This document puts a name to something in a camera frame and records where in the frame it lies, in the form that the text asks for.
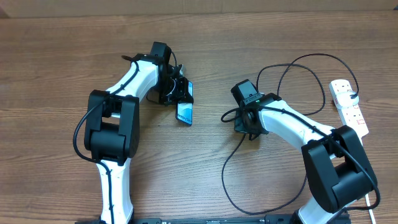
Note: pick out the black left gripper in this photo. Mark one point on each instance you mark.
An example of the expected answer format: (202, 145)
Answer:
(181, 96)

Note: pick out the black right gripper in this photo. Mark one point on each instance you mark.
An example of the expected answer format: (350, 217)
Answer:
(241, 127)

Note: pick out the blue Galaxy smartphone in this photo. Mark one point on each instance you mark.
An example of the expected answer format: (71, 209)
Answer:
(184, 112)

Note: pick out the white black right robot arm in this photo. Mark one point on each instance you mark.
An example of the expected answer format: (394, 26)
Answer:
(337, 168)

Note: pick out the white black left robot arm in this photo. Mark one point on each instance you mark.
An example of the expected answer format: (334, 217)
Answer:
(108, 133)

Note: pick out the white charger plug adapter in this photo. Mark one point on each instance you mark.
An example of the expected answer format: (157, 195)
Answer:
(346, 99)

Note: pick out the white power strip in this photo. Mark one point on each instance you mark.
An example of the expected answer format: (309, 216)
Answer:
(351, 116)

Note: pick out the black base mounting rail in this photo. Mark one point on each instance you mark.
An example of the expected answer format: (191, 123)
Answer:
(202, 220)

